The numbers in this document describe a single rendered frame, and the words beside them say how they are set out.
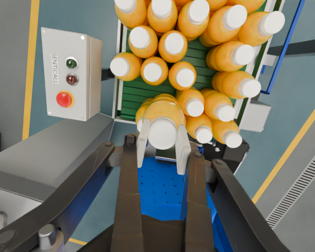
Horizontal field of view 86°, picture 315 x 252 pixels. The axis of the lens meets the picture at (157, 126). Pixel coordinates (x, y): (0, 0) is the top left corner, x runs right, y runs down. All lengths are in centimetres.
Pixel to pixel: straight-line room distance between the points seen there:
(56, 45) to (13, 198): 53
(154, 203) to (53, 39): 43
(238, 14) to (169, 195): 43
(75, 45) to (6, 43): 159
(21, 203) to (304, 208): 251
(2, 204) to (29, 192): 10
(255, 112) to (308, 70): 119
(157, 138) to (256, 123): 58
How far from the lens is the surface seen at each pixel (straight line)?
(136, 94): 61
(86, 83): 44
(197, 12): 40
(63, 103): 46
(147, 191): 47
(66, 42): 46
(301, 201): 251
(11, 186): 79
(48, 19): 180
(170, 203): 45
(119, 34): 54
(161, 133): 22
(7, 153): 104
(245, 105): 59
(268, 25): 44
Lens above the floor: 150
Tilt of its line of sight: 70 degrees down
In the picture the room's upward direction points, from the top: 172 degrees counter-clockwise
